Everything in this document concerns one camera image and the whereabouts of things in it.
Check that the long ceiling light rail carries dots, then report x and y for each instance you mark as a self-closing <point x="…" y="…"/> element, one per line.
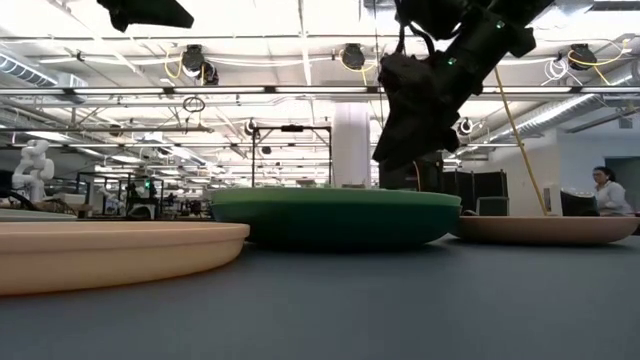
<point x="250" y="90"/>

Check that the person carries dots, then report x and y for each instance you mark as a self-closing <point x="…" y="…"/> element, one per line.
<point x="612" y="197"/>

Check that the dark green plastic plate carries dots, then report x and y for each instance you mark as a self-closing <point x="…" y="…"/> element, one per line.
<point x="335" y="227"/>

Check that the black metal frame rig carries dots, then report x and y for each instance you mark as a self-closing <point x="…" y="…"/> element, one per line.
<point x="292" y="128"/>

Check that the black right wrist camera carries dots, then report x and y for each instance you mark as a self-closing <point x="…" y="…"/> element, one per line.
<point x="405" y="75"/>

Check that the pink plastic plate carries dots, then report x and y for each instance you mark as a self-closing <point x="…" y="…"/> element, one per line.
<point x="545" y="230"/>

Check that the black equipment cabinet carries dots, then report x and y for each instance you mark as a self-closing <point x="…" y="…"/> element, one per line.
<point x="430" y="175"/>

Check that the black office chair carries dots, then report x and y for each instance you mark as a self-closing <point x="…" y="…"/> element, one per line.
<point x="580" y="205"/>

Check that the white square pillar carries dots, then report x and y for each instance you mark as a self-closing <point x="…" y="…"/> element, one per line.
<point x="351" y="145"/>

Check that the silver ventilation duct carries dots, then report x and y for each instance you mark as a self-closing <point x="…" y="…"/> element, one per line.
<point x="30" y="75"/>
<point x="560" y="115"/>

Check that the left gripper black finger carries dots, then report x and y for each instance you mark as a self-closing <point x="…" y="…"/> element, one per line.
<point x="145" y="12"/>

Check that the black table edge rail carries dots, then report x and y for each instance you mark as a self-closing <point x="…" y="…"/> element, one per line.
<point x="150" y="218"/>

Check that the black partition panel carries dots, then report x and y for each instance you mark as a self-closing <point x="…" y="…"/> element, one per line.
<point x="465" y="190"/>

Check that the grey box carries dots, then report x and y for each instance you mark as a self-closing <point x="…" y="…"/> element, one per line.
<point x="492" y="206"/>

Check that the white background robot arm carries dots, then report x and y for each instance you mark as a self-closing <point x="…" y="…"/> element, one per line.
<point x="32" y="170"/>

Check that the black workstation frame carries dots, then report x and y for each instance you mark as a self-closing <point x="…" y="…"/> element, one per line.
<point x="132" y="192"/>

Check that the peach plastic plate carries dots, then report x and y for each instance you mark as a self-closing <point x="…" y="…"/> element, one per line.
<point x="100" y="255"/>

